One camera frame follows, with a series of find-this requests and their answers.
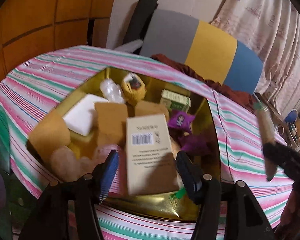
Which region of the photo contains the dark red blanket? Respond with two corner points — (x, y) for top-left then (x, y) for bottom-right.
(151, 54), (256, 113)

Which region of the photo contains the beige patterned curtain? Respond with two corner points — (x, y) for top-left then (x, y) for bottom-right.
(212, 0), (300, 116)

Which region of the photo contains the wooden wardrobe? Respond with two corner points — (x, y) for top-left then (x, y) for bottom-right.
(0, 0), (114, 81)

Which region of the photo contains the cream cardboard box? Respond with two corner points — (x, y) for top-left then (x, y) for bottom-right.
(126, 114), (179, 196)

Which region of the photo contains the striped pink green bedspread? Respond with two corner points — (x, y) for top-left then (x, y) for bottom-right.
(0, 46), (293, 226)

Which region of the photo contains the grey yellow blue headboard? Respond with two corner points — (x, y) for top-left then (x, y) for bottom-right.
(140, 9), (263, 94)

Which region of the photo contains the gold metal tin box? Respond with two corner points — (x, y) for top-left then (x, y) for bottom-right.
(27, 68), (221, 221)

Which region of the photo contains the white wrapped roll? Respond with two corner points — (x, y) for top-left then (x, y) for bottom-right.
(114, 39), (143, 53)

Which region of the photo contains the black rolled mat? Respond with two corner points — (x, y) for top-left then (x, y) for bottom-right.
(123, 0), (158, 44)

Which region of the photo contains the purple snack packet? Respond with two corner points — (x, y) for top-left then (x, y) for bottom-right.
(179, 134), (210, 155)
(167, 109), (195, 134)

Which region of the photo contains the yellow sponge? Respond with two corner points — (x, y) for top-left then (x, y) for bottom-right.
(95, 102), (128, 147)

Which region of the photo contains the green white small box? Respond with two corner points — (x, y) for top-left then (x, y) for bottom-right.
(160, 89), (191, 113)

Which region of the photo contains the tan sponge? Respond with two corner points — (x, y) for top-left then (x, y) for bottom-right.
(26, 109), (71, 165)

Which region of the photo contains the small cracker packet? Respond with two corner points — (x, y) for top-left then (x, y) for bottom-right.
(254, 102), (277, 181)

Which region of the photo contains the wooden side desk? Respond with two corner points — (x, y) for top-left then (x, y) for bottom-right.
(253, 93), (300, 153)

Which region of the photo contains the clear plastic bottle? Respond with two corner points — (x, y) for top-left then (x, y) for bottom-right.
(100, 79), (126, 103)

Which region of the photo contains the yellow smiley sock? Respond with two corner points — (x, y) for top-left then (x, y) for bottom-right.
(121, 73), (146, 106)

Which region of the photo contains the white foam block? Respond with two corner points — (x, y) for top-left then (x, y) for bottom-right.
(63, 94), (109, 136)

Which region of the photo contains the pink hair roller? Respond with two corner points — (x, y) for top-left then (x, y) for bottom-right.
(92, 144), (126, 164)

